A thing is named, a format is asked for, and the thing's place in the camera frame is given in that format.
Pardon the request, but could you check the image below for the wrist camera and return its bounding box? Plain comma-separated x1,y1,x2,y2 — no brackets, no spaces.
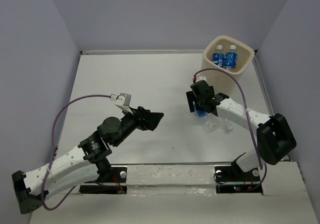
115,93,133,114
193,75,207,83

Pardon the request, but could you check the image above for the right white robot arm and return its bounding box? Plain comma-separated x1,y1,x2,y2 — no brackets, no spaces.
186,80,297,180

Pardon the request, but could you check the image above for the blue label bottle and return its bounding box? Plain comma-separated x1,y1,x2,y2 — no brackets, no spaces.
222,44,238,70
194,105,219,133
211,44,225,67

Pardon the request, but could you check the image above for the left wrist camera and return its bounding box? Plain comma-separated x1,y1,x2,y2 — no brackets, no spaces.
115,93,133,114

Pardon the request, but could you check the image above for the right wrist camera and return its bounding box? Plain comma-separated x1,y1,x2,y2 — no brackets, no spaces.
193,75,207,83

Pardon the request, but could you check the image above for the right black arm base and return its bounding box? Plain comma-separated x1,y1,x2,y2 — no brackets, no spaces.
213,166,263,194

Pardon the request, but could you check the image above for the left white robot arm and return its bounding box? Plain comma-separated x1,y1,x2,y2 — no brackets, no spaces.
11,106,164,215

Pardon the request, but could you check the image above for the beige plastic bin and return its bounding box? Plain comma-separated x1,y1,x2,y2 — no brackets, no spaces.
197,35,255,103

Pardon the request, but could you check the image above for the purple cable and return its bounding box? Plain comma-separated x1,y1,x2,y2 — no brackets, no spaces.
41,94,116,211
192,68,266,192

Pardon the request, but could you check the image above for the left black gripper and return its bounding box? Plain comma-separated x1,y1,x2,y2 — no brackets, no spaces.
113,105,165,147

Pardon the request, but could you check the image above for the clear unlabeled bottle right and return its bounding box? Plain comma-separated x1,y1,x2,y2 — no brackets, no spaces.
221,118,234,133

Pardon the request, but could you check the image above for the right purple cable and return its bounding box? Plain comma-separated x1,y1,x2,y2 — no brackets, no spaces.
192,68,266,192

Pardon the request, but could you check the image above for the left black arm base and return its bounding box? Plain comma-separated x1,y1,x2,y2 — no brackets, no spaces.
78,165,128,195

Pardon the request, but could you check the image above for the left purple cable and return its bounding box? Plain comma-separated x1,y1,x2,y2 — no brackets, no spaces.
41,94,116,211

